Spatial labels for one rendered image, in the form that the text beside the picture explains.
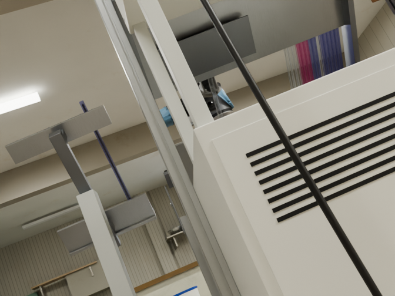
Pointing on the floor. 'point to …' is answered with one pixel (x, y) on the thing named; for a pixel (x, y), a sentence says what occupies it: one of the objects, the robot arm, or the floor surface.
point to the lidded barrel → (189, 292)
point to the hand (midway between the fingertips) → (214, 94)
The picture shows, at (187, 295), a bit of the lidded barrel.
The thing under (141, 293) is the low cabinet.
